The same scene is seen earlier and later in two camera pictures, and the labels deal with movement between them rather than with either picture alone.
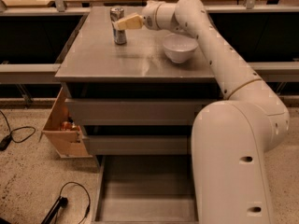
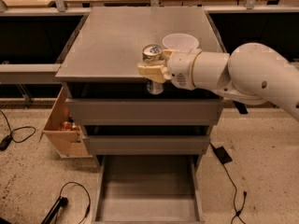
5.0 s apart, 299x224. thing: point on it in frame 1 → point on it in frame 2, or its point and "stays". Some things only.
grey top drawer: (135, 111) stays
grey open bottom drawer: (146, 189) stays
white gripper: (149, 18) → (181, 68)
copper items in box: (69, 126) stays
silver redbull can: (118, 12) → (153, 52)
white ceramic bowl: (179, 48) stays
